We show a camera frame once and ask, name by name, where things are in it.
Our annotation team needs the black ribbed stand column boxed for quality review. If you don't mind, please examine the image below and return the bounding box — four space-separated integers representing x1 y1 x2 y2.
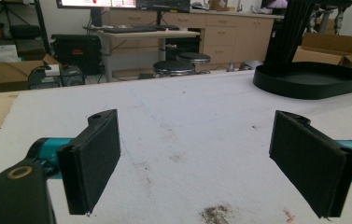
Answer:
263 0 317 64

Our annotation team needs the white tissue pack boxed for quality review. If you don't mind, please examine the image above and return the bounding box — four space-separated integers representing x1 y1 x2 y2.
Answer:
0 44 20 63

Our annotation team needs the black round stool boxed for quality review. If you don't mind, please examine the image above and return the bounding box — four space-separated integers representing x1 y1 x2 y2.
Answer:
152 60 196 77
176 51 212 65

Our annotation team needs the white felt table mat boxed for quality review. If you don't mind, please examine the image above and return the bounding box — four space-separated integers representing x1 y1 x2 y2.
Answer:
0 68 352 224

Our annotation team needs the large open cardboard box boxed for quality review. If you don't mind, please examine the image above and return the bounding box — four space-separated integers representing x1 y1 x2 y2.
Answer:
291 32 352 69

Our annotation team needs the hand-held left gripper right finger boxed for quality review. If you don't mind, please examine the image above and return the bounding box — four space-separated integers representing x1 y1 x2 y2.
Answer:
268 109 352 219

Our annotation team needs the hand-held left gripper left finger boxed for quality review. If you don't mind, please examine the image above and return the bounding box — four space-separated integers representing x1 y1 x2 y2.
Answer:
56 108 122 217

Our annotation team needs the wooden drawer cabinet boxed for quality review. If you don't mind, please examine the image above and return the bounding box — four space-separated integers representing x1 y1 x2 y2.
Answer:
109 8 281 65

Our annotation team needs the black keyboard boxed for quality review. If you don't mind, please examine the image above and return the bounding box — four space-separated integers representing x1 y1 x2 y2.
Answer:
101 26 158 35

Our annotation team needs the black metal shelf rack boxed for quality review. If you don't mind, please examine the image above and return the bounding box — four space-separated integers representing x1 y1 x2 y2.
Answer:
0 0 52 57

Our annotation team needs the black oval tray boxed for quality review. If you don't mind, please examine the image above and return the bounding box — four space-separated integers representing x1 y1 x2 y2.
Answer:
252 61 352 101

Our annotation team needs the light wooden desk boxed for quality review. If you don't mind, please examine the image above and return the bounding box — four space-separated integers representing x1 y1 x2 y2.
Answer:
97 29 202 83

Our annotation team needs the black equipment case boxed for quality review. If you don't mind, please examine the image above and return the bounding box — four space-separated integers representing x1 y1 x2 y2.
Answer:
50 33 103 76

